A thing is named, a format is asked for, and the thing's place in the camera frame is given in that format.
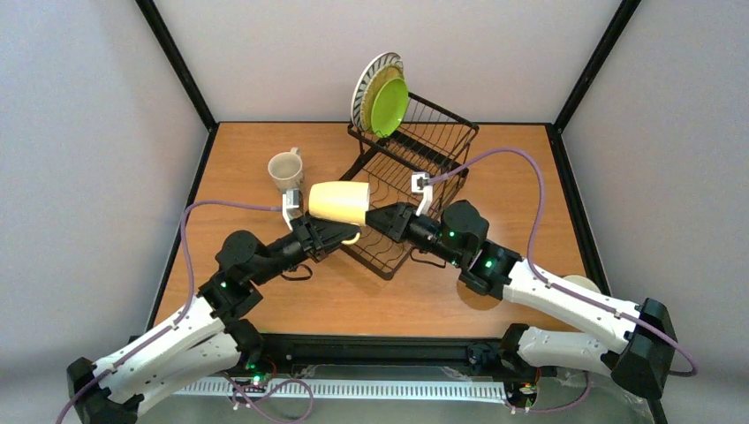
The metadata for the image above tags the white slotted cable duct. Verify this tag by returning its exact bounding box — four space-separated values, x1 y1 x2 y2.
175 377 509 405

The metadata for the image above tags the left black corner post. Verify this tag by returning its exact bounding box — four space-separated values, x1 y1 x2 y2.
135 0 218 132

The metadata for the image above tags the yellow handled white mug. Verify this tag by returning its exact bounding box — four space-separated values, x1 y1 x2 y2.
306 180 370 227

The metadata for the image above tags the white bowl with dark base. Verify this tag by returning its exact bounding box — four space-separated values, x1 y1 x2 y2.
564 275 601 294

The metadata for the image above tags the blue striped white plate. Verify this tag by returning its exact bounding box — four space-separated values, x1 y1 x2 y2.
350 51 404 131

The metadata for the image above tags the right black corner post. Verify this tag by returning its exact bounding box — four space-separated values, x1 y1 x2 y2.
554 0 641 134

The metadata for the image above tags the tall seashell mug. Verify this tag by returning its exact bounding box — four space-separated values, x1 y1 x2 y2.
267 148 304 193

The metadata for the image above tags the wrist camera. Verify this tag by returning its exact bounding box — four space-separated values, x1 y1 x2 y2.
282 188 303 230
411 171 434 216

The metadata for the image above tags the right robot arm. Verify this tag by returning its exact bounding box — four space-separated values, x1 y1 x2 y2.
366 201 677 399

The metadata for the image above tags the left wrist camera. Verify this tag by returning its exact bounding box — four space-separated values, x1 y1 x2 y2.
282 188 303 230

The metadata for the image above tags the black wire dish rack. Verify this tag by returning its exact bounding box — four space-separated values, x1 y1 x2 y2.
340 93 479 281

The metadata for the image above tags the green plate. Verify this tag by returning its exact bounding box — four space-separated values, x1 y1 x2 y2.
370 77 409 138

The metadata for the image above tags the black aluminium base frame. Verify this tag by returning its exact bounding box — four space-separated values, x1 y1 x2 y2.
110 330 669 424

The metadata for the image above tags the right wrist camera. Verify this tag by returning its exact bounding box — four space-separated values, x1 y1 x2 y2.
411 171 434 216

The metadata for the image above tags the black corner post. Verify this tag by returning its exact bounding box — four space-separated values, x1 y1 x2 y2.
135 0 218 132
554 0 641 134

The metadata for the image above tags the woven bamboo tray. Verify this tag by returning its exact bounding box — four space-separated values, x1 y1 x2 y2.
362 67 404 133

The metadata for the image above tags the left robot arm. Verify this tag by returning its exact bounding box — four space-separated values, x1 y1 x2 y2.
57 213 366 423

